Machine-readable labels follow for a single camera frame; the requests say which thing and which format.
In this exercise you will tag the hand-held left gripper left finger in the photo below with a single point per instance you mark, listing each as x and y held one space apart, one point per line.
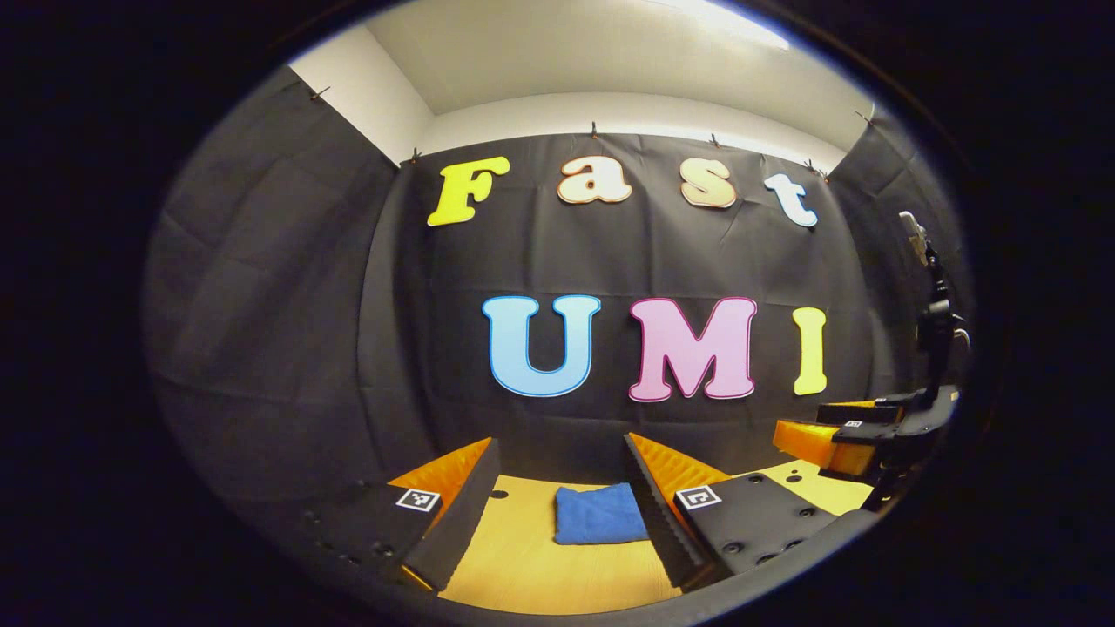
462 514

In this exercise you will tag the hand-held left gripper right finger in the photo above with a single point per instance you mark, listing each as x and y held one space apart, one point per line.
653 514

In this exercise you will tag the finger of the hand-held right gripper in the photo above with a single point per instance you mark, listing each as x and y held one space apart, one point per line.
823 446
871 411

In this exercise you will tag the blue button shirt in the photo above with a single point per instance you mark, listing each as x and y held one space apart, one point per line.
601 514

